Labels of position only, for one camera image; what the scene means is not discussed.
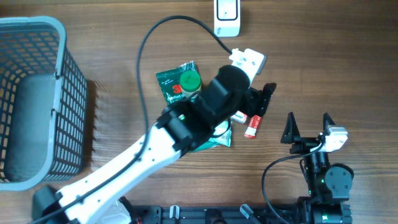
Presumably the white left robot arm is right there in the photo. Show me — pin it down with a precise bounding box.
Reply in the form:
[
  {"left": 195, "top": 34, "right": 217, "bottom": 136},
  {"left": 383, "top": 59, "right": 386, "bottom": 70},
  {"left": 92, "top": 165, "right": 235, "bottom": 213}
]
[{"left": 32, "top": 65, "right": 276, "bottom": 223}]

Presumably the light green tissue packet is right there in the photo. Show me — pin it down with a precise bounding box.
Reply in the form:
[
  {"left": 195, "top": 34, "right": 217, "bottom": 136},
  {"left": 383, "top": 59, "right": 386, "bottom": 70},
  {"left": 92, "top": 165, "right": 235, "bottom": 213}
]
[{"left": 208, "top": 120, "right": 232, "bottom": 147}]

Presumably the white barcode scanner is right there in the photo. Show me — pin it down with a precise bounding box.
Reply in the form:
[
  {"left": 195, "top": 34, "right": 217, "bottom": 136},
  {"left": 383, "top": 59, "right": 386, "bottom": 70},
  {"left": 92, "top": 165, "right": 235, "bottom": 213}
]
[{"left": 213, "top": 0, "right": 241, "bottom": 37}]

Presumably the small red sachet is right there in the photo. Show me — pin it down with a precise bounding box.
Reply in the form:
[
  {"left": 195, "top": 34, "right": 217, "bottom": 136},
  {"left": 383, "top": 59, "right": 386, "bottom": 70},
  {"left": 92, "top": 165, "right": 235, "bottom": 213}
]
[{"left": 244, "top": 115, "right": 262, "bottom": 139}]

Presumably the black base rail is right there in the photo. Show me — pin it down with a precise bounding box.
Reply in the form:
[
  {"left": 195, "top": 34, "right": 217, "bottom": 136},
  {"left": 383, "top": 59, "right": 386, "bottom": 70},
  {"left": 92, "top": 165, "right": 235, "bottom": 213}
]
[{"left": 102, "top": 197, "right": 353, "bottom": 224}]

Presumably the black right camera cable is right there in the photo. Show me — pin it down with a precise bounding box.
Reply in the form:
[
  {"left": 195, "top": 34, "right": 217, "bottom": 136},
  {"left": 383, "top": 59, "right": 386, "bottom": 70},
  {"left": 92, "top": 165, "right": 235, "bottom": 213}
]
[{"left": 261, "top": 141, "right": 326, "bottom": 224}]

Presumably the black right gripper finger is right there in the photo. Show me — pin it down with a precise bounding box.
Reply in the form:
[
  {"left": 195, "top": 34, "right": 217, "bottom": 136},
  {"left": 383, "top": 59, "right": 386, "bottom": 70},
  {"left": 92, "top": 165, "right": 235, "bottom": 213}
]
[
  {"left": 323, "top": 113, "right": 335, "bottom": 134},
  {"left": 280, "top": 112, "right": 301, "bottom": 144}
]

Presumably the green lid jar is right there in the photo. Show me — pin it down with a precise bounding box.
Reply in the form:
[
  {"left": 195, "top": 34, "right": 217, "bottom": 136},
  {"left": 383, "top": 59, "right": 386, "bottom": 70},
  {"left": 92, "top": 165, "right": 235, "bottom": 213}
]
[{"left": 179, "top": 70, "right": 201, "bottom": 98}]

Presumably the small red white box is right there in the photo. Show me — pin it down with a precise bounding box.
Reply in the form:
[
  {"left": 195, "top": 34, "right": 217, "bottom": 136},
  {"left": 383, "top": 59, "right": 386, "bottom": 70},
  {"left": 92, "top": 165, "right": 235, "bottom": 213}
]
[{"left": 230, "top": 111, "right": 248, "bottom": 124}]

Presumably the green 3M gloves packet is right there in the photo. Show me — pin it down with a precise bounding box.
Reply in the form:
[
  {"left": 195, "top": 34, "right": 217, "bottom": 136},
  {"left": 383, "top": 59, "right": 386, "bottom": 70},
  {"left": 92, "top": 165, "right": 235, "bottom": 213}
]
[{"left": 155, "top": 61, "right": 197, "bottom": 105}]

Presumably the grey plastic shopping basket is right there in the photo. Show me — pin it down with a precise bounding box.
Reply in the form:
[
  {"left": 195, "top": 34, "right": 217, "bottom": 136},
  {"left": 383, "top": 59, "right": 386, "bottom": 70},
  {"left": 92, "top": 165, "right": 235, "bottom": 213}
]
[{"left": 1, "top": 16, "right": 88, "bottom": 192}]

